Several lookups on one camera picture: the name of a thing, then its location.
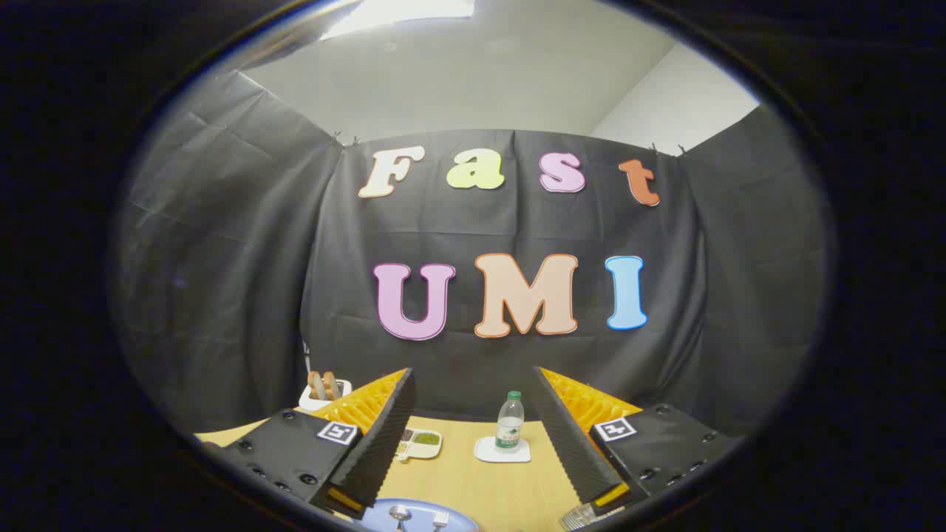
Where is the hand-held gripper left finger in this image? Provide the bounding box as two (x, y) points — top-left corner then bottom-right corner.
(211, 367), (416, 518)

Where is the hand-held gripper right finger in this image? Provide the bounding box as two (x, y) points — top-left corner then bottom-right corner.
(532, 366), (743, 511)

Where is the white divided dish of beans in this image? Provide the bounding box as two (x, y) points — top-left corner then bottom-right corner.
(397, 427), (443, 462)

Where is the clear water bottle green cap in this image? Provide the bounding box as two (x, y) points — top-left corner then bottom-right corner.
(495, 391), (525, 450)

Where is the clear cutlery holder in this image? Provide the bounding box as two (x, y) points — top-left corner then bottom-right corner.
(559, 501), (625, 531)

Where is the blue plate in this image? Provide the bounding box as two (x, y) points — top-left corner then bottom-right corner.
(353, 498), (480, 532)

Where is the white square coaster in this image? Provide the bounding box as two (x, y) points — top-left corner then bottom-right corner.
(474, 436), (531, 464)

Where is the cream toaster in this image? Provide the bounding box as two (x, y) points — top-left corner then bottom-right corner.
(299, 383), (353, 412)

